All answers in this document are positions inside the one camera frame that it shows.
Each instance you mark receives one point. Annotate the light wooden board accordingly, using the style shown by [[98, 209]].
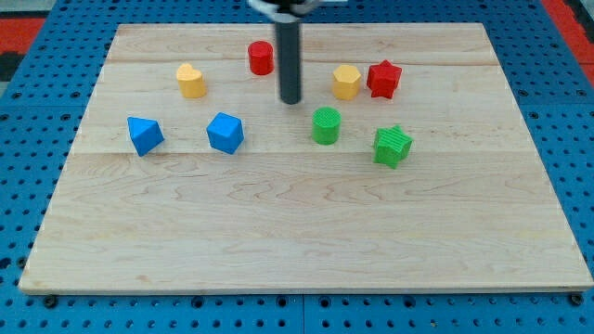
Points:
[[469, 210]]

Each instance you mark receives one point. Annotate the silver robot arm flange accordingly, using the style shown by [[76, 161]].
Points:
[[289, 11]]

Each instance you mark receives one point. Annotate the blue triangle block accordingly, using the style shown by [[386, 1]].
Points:
[[145, 134]]

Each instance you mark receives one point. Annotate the yellow hexagon block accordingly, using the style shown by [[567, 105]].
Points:
[[346, 82]]

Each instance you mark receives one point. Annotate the red cylinder block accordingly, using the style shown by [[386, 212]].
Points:
[[261, 57]]

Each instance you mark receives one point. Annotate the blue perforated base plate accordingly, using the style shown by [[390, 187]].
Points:
[[45, 101]]

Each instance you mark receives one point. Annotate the blue cube block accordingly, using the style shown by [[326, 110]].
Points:
[[225, 133]]

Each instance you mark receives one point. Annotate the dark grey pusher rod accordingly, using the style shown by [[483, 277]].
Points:
[[288, 42]]

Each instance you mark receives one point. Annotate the red star block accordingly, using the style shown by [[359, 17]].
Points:
[[383, 79]]

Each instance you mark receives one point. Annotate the green star block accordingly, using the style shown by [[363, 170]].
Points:
[[391, 145]]

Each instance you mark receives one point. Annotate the yellow heart block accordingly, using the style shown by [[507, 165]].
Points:
[[190, 81]]

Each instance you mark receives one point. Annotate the green cylinder block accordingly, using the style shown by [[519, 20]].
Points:
[[326, 122]]

